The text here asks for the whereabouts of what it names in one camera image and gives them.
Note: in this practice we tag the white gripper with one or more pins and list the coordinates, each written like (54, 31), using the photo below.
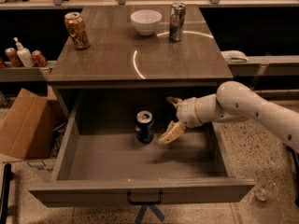
(188, 113)

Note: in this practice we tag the dark blue pepsi can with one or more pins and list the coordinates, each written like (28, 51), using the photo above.
(144, 122)

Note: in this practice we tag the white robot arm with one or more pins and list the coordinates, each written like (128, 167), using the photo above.
(232, 102)

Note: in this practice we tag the grey cabinet with counter top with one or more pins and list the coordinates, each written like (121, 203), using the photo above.
(123, 72)

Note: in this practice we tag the open grey top drawer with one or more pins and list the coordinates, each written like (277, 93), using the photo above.
(99, 163)

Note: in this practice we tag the tall silver blue can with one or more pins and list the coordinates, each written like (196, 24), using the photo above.
(176, 22)

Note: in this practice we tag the gold orange soda can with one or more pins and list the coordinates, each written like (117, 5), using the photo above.
(75, 26)

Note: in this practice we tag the red soda can right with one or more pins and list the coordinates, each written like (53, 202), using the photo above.
(39, 58)

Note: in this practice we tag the red soda can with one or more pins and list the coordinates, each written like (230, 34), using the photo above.
(39, 58)
(13, 57)

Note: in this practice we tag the red soda can left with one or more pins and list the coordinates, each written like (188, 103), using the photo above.
(13, 57)

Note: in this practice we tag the white folded cloth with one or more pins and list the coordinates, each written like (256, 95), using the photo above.
(234, 56)

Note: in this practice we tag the white ceramic bowl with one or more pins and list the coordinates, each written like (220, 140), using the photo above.
(146, 21)

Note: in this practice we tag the blue tape cross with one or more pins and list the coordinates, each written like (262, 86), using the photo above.
(149, 210)

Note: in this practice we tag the grey side shelf right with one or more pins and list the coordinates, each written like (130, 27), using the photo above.
(266, 66)

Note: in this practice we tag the grey side shelf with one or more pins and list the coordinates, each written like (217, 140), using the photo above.
(266, 66)
(26, 74)

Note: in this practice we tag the clear glass on floor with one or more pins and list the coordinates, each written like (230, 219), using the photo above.
(266, 191)

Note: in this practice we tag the black bar right edge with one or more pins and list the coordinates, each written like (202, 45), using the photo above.
(295, 158)

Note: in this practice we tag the black bar edge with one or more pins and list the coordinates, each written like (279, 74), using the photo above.
(295, 158)
(7, 175)

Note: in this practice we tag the brown cardboard box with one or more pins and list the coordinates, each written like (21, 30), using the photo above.
(27, 131)

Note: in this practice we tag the white soap dispenser bottle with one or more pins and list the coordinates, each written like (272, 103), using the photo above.
(24, 54)

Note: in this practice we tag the grey side shelf left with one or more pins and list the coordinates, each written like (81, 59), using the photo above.
(26, 74)

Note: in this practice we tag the black bar left edge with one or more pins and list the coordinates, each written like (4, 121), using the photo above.
(7, 175)

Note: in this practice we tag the black drawer handle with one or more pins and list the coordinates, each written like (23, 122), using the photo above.
(144, 198)

